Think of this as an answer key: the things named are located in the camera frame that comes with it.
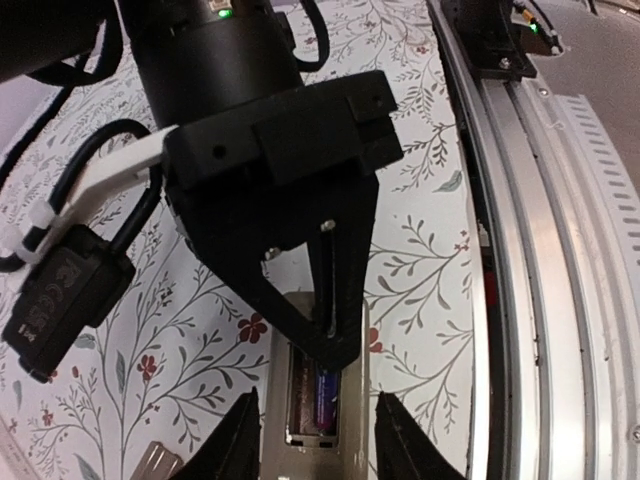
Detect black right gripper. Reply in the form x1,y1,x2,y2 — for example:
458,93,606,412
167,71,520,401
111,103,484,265
162,70,403,370

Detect white air conditioner remote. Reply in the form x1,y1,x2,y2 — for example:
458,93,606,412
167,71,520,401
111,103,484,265
262,292,374,480

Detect floral patterned table mat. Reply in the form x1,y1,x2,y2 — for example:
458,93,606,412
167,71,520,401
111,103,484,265
1,1,475,479

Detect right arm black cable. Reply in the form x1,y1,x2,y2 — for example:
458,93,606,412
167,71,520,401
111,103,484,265
292,0,331,74

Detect grey remote battery cover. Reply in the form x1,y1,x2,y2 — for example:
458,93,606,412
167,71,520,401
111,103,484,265
130,441,184,480

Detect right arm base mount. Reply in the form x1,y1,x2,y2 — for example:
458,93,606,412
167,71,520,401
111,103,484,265
441,1,564,81

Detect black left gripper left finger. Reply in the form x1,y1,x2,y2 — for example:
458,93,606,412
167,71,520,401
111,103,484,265
179,388,261,480

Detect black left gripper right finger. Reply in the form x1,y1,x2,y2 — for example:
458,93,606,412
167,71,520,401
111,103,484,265
374,392,464,480

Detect black battery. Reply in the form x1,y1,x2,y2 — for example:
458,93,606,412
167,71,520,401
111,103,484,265
314,369,340,435

